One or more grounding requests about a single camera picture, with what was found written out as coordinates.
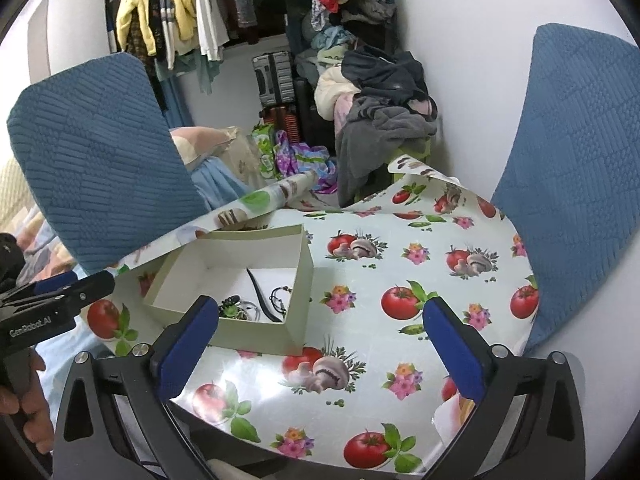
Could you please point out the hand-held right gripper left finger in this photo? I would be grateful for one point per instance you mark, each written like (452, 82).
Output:
(187, 345)

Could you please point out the grey fleece garment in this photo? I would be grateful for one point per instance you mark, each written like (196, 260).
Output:
(380, 130)

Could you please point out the dark navy garment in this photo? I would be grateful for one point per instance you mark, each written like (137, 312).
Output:
(385, 72)

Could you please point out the light teal garment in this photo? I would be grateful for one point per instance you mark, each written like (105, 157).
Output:
(325, 45)

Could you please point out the colourful floral cloth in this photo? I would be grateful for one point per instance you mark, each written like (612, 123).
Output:
(302, 160)

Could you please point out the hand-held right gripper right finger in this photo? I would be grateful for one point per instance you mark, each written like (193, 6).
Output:
(452, 350)

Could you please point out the pale green cardboard box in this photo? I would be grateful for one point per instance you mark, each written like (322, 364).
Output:
(250, 332)

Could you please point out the light blue cloth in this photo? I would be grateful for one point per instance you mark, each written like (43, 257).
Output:
(220, 182)

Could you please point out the blue quilted chair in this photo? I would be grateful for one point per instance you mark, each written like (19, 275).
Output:
(105, 160)
(575, 170)

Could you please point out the silver ribbed suitcase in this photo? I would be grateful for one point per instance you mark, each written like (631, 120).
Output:
(272, 77)

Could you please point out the row of hanging clothes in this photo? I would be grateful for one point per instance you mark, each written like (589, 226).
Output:
(175, 5)

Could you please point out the black suitcase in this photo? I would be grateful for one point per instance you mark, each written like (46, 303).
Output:
(312, 115)

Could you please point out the cream knit blanket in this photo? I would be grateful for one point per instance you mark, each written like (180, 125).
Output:
(12, 195)

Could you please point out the beige lace pillow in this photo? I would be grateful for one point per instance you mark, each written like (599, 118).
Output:
(205, 145)

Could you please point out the vegetable print tablecloth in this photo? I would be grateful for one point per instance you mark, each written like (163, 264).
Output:
(350, 270)

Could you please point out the white crumpled sheet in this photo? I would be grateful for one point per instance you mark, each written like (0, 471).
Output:
(452, 417)

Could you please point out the red striped suitcase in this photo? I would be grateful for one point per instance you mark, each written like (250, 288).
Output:
(280, 122)

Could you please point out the cream puffy jacket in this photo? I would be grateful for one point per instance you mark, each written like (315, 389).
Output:
(332, 90)

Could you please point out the green plastic stool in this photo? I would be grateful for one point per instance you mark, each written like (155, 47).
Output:
(415, 147)

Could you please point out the person's left hand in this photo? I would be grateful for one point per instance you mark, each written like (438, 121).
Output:
(40, 410)

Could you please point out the black curved hair stick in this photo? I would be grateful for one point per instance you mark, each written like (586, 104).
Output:
(260, 295)

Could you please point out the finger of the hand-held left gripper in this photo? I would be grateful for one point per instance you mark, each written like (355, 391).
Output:
(55, 282)
(95, 287)

